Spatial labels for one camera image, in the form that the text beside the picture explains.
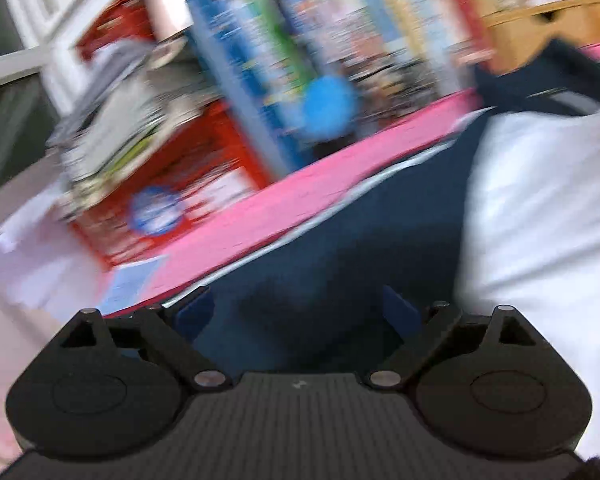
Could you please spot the wooden drawer organizer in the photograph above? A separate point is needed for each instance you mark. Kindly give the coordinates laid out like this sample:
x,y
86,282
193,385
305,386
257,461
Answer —
x,y
516,36

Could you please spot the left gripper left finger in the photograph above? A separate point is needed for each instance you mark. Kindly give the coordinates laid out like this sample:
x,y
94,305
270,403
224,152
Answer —
x,y
103,387

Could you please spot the pink bunny towel mat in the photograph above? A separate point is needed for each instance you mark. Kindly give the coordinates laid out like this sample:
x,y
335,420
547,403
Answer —
x,y
239,231

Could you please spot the red plastic crate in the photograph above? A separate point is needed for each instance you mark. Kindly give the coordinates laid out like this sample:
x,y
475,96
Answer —
x,y
205,166

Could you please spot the stack of papers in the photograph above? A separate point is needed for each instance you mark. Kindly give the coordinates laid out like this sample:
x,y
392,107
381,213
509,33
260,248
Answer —
x,y
139,94

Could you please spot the navy and white jacket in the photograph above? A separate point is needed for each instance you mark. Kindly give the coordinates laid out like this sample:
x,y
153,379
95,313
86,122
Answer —
x,y
507,212

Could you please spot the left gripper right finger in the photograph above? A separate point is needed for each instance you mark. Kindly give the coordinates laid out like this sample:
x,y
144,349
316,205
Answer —
x,y
488,384

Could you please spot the row of upright books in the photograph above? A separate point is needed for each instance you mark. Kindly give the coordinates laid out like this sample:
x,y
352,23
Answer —
x,y
402,54

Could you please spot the white shelf frame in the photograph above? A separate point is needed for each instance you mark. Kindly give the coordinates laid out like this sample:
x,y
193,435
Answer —
x,y
47,33

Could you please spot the light blue booklet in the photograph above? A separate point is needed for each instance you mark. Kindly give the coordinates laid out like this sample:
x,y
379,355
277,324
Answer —
x,y
127,284

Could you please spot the blue ball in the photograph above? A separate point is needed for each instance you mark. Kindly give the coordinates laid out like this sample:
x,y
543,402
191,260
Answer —
x,y
329,107

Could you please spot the tall blue picture books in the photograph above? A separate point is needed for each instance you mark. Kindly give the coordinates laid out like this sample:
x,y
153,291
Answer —
x,y
258,75

